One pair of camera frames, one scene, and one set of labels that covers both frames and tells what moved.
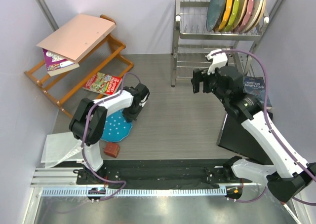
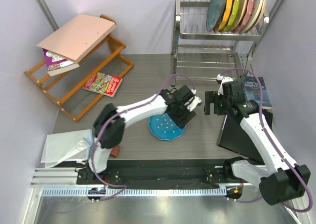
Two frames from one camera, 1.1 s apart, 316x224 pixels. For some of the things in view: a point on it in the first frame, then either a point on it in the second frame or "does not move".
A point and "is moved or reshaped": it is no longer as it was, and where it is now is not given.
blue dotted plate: [116, 128] is moved or reshaped
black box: [234, 136] does not move
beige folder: [75, 38] does not move
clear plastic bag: [59, 147] does not move
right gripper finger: [198, 77] -> [210, 97]
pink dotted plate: [249, 11] does not move
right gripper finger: [208, 84] -> [218, 108]
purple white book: [56, 64] does not move
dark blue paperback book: [255, 86] does not move
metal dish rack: [193, 40] does not move
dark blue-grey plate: [216, 7] does not move
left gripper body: [131, 114] -> [181, 115]
